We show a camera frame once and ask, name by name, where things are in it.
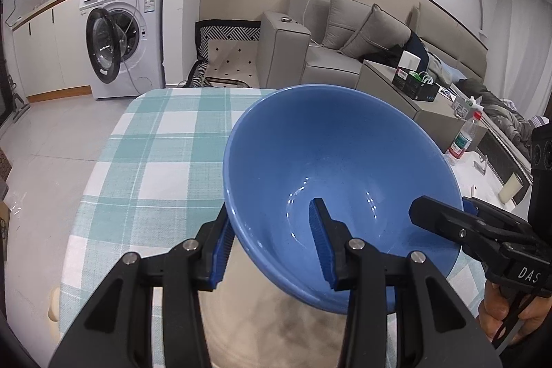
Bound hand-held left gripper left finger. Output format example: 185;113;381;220
47;202;236;368

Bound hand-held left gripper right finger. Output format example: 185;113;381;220
309;198;503;368

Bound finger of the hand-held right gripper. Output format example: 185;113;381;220
408;196;506;261
463;198;535;240

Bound blue bowl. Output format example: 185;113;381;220
223;84;464;315

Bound person's right hand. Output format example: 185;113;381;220
476;279;552;351

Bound cream cylinder cup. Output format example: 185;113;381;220
500;173;524;203

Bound clear plastic bottle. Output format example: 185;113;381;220
446;111;484;166

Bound grey blanket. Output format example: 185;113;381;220
457;78;535;162

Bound teal checkered tablecloth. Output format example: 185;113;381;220
58;87;488;368

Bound black box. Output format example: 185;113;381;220
392;68;441;101

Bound small white box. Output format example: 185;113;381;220
399;51;422;71

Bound dark garment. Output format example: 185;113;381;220
375;31;430;69

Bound grey sofa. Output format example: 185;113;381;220
257;0;535;162

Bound black white patterned rug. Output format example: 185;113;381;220
185;19;263;89

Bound white curtain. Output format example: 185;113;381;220
496;0;552;127

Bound grey sofa cushion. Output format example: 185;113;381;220
321;0;376;52
338;3;412;60

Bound white washing machine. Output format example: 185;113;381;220
79;0;167;100

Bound brown speckled box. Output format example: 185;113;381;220
0;147;13;181

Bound white lower kitchen cabinets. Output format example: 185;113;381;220
11;0;93;102

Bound white charging cable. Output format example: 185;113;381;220
302;0;323;46

